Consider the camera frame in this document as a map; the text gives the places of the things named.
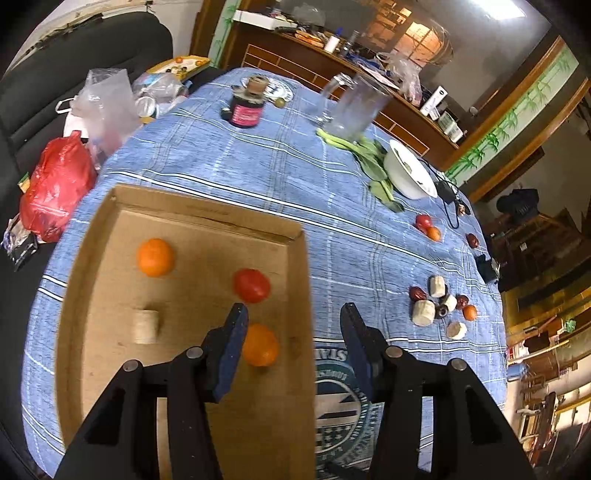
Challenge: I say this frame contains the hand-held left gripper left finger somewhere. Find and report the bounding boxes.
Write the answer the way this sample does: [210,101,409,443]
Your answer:
[54,302,250,480]

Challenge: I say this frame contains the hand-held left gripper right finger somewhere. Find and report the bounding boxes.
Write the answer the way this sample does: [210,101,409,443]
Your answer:
[340,302,536,480]

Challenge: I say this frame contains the shallow cardboard tray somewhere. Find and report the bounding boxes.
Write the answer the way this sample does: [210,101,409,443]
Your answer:
[54,184,319,480]

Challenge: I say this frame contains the large orange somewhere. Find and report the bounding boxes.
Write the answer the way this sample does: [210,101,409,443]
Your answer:
[137,238,176,278]

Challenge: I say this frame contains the small black box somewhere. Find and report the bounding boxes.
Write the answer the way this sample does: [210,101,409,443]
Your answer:
[475,254,499,283]

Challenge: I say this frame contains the blue plaid tablecloth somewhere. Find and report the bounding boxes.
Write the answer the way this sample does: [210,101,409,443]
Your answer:
[21,67,509,480]

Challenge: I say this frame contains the white bowl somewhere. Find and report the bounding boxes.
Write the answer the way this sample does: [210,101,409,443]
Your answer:
[384,139,438,200]

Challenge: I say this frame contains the green leafy vegetable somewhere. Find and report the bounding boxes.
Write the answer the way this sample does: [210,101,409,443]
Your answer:
[316,129,404,213]

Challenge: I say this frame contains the dark clothing pile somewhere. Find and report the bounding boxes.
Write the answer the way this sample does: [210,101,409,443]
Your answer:
[496,188,541,222]

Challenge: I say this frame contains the dark snack packets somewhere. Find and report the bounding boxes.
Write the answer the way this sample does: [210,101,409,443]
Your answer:
[2,217,40,271]

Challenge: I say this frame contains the red plastic bag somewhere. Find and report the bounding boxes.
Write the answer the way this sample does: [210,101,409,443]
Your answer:
[19,131,99,243]

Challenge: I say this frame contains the clear plastic pitcher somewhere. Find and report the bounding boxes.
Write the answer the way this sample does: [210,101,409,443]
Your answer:
[333,76,393,141]

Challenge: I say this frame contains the dark jar with pink label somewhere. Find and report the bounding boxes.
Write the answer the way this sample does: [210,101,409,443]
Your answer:
[221,76,266,129]

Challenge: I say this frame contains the clear glass mug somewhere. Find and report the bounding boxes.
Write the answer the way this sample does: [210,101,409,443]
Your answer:
[314,73,356,127]

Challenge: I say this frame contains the white carton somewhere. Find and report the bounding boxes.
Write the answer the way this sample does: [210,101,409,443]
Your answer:
[419,85,448,116]

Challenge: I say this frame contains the small round plate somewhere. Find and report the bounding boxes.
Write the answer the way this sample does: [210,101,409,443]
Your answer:
[264,78,294,103]

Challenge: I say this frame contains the clear bag with white cup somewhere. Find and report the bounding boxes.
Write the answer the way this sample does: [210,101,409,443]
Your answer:
[133,73,190,123]

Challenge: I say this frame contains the white plastic bag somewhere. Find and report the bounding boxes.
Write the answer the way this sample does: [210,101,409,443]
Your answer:
[55,95,93,139]

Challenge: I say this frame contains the crumpled clear plastic bag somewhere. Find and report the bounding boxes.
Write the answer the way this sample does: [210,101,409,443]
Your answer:
[379,51,423,102]

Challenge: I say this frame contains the yellow printed box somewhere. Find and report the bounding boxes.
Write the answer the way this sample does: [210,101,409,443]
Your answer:
[147,54,211,79]

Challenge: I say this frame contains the wooden cabinet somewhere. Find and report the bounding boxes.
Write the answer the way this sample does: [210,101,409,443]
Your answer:
[189,0,462,158]

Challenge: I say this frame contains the black sofa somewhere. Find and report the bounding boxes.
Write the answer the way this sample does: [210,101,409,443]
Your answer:
[0,11,174,324]

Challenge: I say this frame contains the flat white box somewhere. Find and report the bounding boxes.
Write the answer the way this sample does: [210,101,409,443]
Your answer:
[232,10,289,29]

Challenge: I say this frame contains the black power adapter with cable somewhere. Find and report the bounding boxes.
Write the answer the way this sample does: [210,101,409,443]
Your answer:
[443,198,462,229]

